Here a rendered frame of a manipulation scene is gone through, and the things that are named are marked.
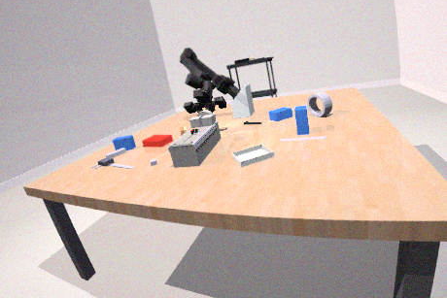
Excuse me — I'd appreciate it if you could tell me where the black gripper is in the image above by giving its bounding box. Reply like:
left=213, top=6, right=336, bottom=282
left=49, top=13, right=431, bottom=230
left=184, top=89, right=226, bottom=114

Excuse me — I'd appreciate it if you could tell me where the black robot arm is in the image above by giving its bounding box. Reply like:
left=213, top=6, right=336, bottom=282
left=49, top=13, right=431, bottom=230
left=180, top=48, right=240, bottom=102

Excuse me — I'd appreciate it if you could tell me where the red block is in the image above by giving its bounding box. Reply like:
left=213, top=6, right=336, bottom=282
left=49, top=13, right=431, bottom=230
left=142, top=135, right=173, bottom=148

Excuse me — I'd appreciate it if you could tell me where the grey ring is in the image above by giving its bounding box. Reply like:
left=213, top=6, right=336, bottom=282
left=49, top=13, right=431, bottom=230
left=307, top=92, right=333, bottom=117

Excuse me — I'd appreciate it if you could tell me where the blue rectangular block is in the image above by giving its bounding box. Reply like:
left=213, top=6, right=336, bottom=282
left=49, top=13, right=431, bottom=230
left=113, top=136, right=136, bottom=150
left=269, top=107, right=293, bottom=121
left=294, top=105, right=309, bottom=136

